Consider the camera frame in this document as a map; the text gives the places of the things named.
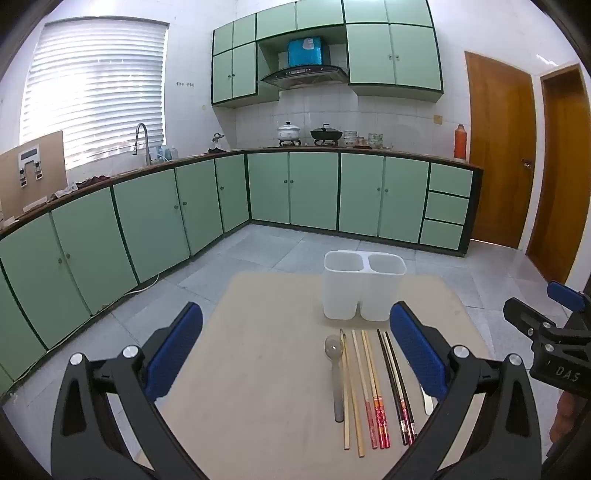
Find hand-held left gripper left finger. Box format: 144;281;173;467
51;302;218;480

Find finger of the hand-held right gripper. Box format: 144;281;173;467
546;281;591;315
502;298;559;337

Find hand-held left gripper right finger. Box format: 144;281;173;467
379;301;543;480

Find black chopstick with metal band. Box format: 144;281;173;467
376;329;410;446
384;331;417;440

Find plain wooden chopstick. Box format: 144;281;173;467
351;329;366;459
340;329;350;451

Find white two-compartment utensil holder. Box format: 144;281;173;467
322;250;407;322

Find person's right hand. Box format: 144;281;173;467
549;391;583;446

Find brown wooden door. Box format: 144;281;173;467
464;51;537;250
526;64;591;287

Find green drawer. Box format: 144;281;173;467
424;191;471;224
427;162;474;197
420;219;465;247

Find green base cabinets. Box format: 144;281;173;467
0;150;483;393

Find steel kitchen faucet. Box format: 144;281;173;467
133;123;152;166

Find brown cardboard box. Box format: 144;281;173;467
0;130;66;220

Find black wok with lid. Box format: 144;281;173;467
310;124;345;141

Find gas stove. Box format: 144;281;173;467
263;138;345;148

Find white window blinds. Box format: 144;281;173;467
21;18;169;171

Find black range hood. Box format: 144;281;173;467
260;65;349;90

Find white floor cable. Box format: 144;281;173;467
92;272;160;315

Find green wall cabinets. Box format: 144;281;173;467
211;0;445;109

